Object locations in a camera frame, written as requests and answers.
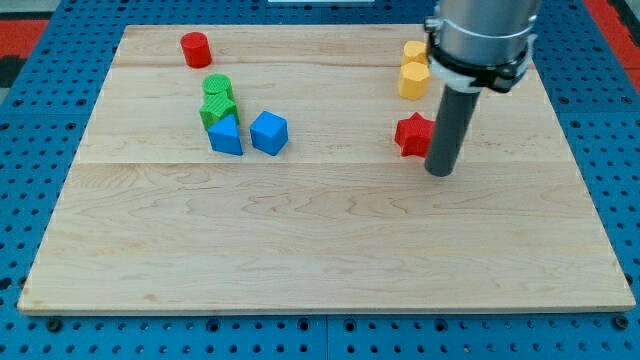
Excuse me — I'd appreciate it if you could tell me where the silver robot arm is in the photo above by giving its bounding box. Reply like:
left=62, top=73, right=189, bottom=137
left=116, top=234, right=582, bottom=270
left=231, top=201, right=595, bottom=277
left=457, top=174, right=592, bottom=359
left=425, top=0, right=542, bottom=94

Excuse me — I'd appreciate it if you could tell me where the wooden board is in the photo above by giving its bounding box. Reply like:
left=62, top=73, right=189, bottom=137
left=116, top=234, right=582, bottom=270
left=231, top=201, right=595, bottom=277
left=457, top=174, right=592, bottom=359
left=18, top=25, right=636, bottom=316

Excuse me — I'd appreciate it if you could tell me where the blue cube block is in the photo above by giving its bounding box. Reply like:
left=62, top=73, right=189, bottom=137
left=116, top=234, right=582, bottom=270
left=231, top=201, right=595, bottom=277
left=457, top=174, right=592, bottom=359
left=250, top=111, right=288, bottom=156

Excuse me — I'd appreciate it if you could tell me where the red star block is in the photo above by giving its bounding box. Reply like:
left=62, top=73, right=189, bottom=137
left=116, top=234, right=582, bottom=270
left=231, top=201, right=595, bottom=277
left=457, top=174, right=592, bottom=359
left=394, top=112, right=436, bottom=158

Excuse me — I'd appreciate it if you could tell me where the blue triangle block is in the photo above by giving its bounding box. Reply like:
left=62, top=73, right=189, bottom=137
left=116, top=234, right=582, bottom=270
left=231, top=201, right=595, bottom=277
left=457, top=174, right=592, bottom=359
left=207, top=114, right=243, bottom=156

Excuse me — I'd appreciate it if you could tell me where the green star block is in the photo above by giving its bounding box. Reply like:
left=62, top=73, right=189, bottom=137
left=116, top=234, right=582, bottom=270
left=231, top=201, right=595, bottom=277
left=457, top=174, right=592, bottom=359
left=199, top=93, right=240, bottom=130

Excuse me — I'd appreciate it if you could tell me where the yellow hexagon block front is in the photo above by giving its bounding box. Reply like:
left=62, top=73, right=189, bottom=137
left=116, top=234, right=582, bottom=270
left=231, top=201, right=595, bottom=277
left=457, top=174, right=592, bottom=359
left=398, top=62, right=430, bottom=100

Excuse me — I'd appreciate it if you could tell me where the green cylinder block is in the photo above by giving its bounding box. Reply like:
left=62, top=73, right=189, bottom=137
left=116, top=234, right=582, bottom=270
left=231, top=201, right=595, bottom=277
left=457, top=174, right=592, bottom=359
left=201, top=73, right=234, bottom=100

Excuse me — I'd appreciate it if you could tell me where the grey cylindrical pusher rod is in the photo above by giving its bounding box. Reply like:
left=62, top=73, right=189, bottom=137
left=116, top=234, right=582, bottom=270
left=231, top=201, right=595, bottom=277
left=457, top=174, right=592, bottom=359
left=424, top=85, right=479, bottom=177

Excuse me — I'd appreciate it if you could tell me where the yellow pentagon block rear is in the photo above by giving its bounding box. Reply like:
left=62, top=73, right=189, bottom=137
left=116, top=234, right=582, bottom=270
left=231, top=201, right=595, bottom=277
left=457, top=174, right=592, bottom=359
left=401, top=40, right=429, bottom=66

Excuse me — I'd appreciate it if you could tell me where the red cylinder block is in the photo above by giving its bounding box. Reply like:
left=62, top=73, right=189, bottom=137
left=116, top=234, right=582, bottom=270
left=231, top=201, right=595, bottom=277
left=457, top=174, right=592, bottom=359
left=180, top=32, right=212, bottom=68

